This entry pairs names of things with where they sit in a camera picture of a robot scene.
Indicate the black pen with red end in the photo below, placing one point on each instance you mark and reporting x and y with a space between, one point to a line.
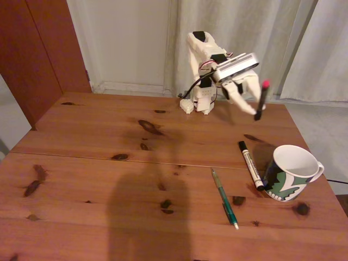
262 100

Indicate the green mechanical pencil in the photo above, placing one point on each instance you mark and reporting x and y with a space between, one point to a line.
224 198

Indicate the white curtain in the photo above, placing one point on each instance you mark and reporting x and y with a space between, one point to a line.
334 54
258 27

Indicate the white marker with black caps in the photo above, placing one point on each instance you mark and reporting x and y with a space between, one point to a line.
250 163

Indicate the white mug with green pattern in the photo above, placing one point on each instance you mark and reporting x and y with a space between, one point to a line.
285 185

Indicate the white baseboard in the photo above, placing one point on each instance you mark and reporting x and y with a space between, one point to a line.
130 87

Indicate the brown wooden door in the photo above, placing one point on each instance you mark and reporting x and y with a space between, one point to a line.
32 54

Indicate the silver camera box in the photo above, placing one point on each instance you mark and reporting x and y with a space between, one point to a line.
236 66

